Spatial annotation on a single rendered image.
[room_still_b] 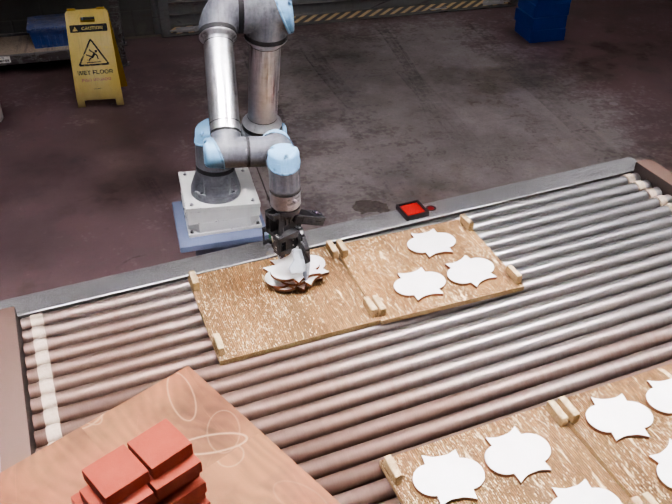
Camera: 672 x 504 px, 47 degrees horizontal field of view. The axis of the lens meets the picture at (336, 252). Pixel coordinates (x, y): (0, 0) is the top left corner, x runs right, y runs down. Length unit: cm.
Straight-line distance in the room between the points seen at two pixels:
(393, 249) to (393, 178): 223
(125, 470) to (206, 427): 42
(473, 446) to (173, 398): 62
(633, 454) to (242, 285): 102
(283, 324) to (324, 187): 243
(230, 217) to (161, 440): 126
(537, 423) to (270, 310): 70
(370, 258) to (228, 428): 77
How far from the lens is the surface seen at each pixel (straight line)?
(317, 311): 194
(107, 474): 116
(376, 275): 206
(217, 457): 150
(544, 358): 191
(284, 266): 200
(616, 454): 172
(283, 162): 178
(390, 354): 186
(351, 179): 435
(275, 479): 145
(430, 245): 217
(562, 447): 170
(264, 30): 206
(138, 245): 393
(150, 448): 117
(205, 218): 233
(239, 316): 194
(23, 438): 175
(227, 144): 187
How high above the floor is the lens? 218
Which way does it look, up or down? 36 degrees down
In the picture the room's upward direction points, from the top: straight up
